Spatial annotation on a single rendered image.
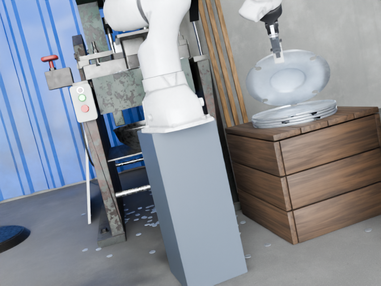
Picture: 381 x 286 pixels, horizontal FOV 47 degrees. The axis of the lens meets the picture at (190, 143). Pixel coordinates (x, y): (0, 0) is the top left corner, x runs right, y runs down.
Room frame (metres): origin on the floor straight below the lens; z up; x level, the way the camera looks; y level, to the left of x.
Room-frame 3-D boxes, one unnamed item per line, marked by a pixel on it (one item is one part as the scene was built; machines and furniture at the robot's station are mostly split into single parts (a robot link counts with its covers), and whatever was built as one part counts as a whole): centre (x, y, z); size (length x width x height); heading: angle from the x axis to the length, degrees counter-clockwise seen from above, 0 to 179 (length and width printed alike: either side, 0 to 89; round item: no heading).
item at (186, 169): (1.22, 0.03, 0.23); 0.18 x 0.18 x 0.45; 18
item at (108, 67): (1.99, 0.16, 0.68); 0.45 x 0.30 x 0.06; 98
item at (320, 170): (1.50, -0.37, 0.18); 0.40 x 0.38 x 0.35; 15
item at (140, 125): (1.99, 0.16, 0.36); 0.34 x 0.34 x 0.10
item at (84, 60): (1.96, 0.33, 0.76); 0.17 x 0.06 x 0.10; 98
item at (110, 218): (2.09, 0.45, 0.45); 0.92 x 0.12 x 0.90; 8
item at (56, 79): (1.72, 0.44, 0.62); 0.10 x 0.06 x 0.20; 98
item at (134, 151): (2.00, 0.16, 0.31); 0.43 x 0.42 x 0.01; 98
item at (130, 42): (1.82, 0.14, 0.72); 0.25 x 0.14 x 0.14; 8
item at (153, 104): (1.18, 0.02, 0.52); 0.22 x 0.19 x 0.14; 18
